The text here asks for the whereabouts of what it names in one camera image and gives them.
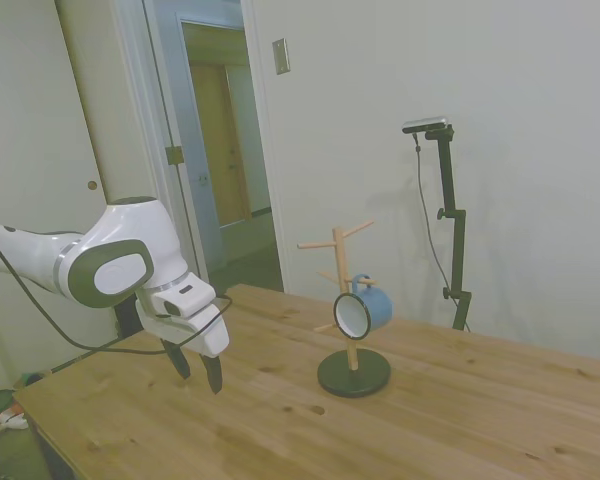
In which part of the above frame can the white closet door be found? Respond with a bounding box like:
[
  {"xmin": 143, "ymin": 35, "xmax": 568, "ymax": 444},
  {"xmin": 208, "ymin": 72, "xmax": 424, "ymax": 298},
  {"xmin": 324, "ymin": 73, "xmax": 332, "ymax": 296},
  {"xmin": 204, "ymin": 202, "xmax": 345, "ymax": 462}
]
[{"xmin": 54, "ymin": 0, "xmax": 174, "ymax": 207}]

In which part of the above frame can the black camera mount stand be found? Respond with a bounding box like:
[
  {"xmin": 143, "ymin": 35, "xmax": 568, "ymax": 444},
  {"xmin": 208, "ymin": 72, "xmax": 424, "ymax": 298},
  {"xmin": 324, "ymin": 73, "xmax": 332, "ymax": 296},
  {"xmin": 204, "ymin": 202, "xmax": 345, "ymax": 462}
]
[{"xmin": 412, "ymin": 132, "xmax": 474, "ymax": 334}]

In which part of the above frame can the grey stereo camera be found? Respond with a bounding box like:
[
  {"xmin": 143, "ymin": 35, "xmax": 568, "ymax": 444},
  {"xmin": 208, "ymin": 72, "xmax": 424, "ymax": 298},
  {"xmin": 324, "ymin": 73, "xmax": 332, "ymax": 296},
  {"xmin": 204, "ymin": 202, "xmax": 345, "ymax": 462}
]
[{"xmin": 402, "ymin": 116, "xmax": 452, "ymax": 136}]

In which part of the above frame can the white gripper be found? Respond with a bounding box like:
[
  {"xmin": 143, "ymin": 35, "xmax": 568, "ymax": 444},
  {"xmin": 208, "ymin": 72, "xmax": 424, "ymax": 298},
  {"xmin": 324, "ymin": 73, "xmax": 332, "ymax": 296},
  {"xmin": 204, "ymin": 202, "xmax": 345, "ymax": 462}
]
[{"xmin": 134, "ymin": 294, "xmax": 231, "ymax": 397}]

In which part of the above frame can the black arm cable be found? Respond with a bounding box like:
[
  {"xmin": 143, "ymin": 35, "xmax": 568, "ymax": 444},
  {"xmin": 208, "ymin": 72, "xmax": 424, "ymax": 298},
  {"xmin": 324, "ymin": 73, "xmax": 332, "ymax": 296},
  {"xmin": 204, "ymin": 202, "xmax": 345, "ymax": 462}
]
[{"xmin": 0, "ymin": 224, "xmax": 234, "ymax": 357}]

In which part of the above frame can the grey open door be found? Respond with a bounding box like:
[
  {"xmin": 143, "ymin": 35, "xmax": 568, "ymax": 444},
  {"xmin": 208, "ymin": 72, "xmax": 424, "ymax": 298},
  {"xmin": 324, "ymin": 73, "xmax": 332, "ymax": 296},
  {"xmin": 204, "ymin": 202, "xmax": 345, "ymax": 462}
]
[{"xmin": 159, "ymin": 0, "xmax": 227, "ymax": 275}]

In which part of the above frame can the blue enamel mug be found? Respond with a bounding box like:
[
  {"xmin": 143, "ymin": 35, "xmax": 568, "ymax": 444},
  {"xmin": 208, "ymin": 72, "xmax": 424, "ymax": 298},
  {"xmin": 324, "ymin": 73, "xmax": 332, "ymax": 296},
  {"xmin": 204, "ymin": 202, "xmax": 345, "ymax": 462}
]
[{"xmin": 332, "ymin": 273, "xmax": 395, "ymax": 341}]

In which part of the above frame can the wooden mug tree black base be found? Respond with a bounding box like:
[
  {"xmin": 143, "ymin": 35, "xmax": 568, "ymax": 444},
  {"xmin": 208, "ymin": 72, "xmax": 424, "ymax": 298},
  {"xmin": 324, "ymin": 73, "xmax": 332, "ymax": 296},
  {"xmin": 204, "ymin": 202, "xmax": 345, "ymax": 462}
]
[{"xmin": 297, "ymin": 218, "xmax": 392, "ymax": 399}]

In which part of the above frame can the metal wall plate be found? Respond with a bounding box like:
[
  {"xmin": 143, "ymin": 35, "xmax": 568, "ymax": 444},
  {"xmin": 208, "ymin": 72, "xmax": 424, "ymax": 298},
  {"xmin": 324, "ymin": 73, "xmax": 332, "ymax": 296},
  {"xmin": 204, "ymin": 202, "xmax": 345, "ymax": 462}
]
[{"xmin": 272, "ymin": 38, "xmax": 292, "ymax": 77}]

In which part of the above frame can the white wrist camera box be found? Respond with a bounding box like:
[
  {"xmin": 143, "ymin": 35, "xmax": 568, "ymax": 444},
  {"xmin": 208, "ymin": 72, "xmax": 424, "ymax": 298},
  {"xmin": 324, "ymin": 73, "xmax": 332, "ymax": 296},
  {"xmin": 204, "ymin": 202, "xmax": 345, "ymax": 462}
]
[{"xmin": 149, "ymin": 272, "xmax": 217, "ymax": 321}]

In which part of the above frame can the wooden hallway door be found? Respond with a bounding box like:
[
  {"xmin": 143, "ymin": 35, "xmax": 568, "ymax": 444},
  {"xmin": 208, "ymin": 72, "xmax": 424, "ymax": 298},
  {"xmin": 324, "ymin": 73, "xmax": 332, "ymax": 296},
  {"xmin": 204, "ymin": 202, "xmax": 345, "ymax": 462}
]
[{"xmin": 188, "ymin": 63, "xmax": 254, "ymax": 227}]

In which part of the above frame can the white orange floor item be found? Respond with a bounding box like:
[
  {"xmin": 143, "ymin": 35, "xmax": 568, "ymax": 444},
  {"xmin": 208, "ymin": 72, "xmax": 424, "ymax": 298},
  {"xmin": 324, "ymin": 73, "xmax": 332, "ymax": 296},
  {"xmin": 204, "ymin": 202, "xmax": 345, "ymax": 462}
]
[{"xmin": 0, "ymin": 405, "xmax": 30, "ymax": 432}]

